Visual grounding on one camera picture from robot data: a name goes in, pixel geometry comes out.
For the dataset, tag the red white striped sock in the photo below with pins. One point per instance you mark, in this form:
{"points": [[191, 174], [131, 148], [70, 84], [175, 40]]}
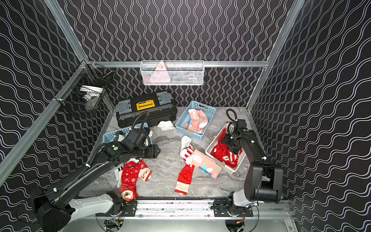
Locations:
{"points": [[186, 175]]}

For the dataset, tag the light blue right basket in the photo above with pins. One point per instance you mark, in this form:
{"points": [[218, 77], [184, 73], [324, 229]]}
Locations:
{"points": [[185, 117]]}

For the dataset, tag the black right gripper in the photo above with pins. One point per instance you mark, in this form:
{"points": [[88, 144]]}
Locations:
{"points": [[236, 149]]}

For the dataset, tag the light blue basket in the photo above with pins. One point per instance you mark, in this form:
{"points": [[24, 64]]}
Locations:
{"points": [[122, 133], [185, 117]]}

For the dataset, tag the pink triangle card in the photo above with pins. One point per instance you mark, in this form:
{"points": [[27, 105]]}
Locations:
{"points": [[160, 75]]}

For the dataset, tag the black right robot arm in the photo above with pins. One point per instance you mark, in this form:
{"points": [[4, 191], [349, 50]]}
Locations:
{"points": [[264, 179]]}

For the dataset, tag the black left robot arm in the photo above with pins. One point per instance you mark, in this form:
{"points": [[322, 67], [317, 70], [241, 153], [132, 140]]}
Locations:
{"points": [[52, 206]]}

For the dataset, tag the red santa sock front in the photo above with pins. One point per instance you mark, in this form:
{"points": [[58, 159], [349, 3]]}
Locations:
{"points": [[129, 177]]}

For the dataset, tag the red striped cuff sock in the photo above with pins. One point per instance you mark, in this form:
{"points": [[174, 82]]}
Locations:
{"points": [[221, 151]]}

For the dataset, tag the light blue left basket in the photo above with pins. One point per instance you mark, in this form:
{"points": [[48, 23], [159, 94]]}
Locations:
{"points": [[122, 133]]}

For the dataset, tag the plain white sock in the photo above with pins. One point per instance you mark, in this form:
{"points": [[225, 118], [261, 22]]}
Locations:
{"points": [[166, 126]]}

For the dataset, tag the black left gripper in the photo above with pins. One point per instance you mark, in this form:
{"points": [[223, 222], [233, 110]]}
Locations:
{"points": [[153, 151]]}

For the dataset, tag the clear wall-mounted bin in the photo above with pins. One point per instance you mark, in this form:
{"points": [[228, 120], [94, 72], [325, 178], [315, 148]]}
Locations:
{"points": [[182, 73]]}

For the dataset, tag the black plastic toolbox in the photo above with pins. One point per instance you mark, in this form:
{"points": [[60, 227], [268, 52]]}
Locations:
{"points": [[161, 107]]}

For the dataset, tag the pink sock on table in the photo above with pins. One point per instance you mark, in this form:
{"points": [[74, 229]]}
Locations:
{"points": [[206, 164]]}

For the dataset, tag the red santa face sock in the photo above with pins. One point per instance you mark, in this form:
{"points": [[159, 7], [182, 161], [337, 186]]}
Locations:
{"points": [[144, 172]]}

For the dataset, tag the pink sock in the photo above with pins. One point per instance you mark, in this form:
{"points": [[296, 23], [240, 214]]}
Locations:
{"points": [[206, 164], [198, 121]]}

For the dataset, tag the white perforated basket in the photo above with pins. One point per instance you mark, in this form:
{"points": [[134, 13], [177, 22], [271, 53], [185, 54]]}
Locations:
{"points": [[214, 142]]}

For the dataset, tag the black wire wall basket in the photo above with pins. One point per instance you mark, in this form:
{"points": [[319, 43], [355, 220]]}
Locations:
{"points": [[84, 98]]}

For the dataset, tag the red christmas sock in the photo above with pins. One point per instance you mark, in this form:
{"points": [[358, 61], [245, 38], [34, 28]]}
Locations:
{"points": [[231, 159]]}

